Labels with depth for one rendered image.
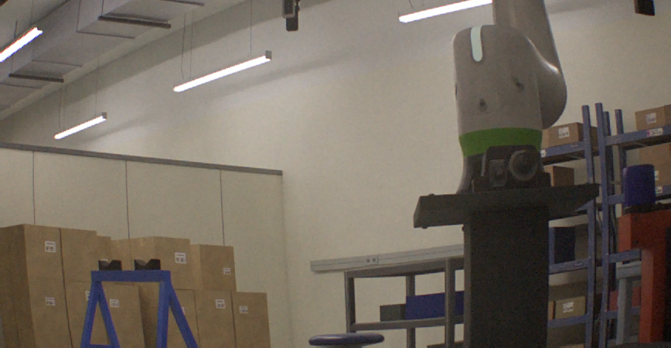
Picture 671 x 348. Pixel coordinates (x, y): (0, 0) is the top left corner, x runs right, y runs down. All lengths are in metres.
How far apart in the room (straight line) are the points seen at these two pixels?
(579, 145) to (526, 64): 6.11
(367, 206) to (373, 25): 1.68
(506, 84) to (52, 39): 9.04
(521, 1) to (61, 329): 6.20
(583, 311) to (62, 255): 4.06
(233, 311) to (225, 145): 3.20
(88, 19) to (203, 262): 2.63
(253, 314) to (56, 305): 2.14
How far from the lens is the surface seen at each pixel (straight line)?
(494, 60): 1.42
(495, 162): 1.35
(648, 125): 7.23
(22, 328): 7.56
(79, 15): 9.77
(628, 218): 2.72
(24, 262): 7.38
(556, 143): 7.67
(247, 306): 8.63
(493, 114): 1.40
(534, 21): 1.61
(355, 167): 9.89
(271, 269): 10.37
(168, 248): 8.14
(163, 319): 5.75
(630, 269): 5.11
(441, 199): 1.31
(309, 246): 10.27
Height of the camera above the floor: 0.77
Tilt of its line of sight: 8 degrees up
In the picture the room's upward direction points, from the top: 3 degrees counter-clockwise
